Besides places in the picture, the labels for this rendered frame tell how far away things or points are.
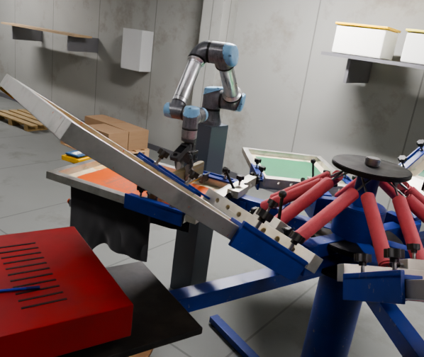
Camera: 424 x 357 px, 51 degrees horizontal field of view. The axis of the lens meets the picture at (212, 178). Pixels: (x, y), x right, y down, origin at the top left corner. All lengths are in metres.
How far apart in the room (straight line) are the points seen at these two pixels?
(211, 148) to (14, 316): 1.92
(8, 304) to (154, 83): 5.66
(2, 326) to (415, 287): 0.84
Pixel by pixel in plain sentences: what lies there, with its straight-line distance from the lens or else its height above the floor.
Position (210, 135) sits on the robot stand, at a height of 1.15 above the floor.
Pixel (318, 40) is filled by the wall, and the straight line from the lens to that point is 5.18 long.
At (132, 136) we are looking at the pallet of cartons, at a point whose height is 0.32.
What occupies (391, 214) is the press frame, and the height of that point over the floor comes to 1.05.
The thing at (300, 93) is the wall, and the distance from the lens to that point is 5.24.
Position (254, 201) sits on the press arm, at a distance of 2.04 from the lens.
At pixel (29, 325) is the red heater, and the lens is 1.06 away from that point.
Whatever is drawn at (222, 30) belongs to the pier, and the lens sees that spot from 5.55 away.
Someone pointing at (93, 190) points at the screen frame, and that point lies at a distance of 2.16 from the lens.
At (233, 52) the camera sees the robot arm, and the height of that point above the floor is 1.66.
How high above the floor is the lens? 1.73
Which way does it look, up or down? 18 degrees down
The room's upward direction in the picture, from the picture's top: 8 degrees clockwise
